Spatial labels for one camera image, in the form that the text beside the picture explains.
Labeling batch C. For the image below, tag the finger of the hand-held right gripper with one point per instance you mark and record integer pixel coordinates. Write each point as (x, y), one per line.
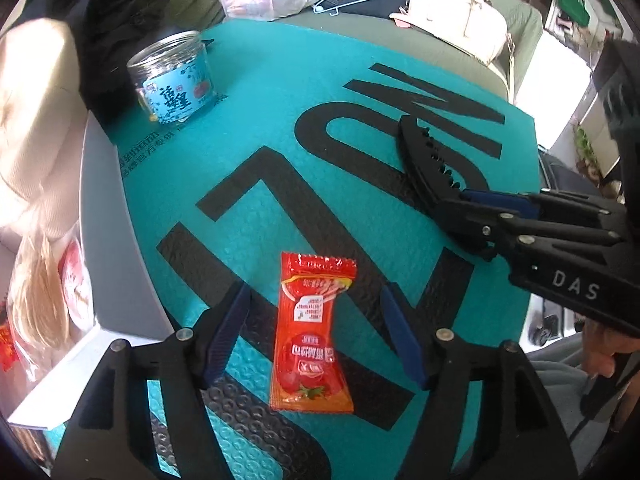
(500, 202)
(500, 232)

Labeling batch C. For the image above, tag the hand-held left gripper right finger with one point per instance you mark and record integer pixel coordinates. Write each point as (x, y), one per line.
(405, 340)

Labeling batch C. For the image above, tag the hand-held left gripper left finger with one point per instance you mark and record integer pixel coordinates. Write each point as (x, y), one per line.
(230, 330)

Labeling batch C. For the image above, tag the red ketchup packet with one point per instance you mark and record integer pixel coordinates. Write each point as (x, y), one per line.
(310, 340)

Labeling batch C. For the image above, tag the black hair clip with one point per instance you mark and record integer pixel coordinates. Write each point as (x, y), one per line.
(425, 160)

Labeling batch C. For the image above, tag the white gift box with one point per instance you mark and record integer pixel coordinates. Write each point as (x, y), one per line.
(115, 260)

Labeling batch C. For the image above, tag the red snack packet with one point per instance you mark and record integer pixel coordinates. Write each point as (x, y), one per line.
(6, 350)

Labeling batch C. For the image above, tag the person's right hand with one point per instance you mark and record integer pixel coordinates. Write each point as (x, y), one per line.
(600, 350)

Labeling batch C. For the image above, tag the pink round packet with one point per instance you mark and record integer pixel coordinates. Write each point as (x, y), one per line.
(75, 280)

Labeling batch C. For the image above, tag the green quilted sofa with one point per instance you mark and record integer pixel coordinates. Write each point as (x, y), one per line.
(520, 30)

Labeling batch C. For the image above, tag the teal mat with black letters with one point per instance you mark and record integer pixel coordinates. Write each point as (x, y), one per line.
(300, 160)

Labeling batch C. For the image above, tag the white handbag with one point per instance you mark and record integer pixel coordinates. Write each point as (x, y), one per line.
(460, 20)

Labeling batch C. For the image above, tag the green bag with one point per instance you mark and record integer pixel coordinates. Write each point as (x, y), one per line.
(580, 5)

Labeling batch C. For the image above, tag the clear jar with blue label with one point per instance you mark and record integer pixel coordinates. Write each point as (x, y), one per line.
(175, 90)

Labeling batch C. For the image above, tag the beige cap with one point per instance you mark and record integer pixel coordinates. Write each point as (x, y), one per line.
(35, 110)

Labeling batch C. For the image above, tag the black cloth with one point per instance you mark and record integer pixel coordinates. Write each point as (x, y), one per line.
(110, 20)

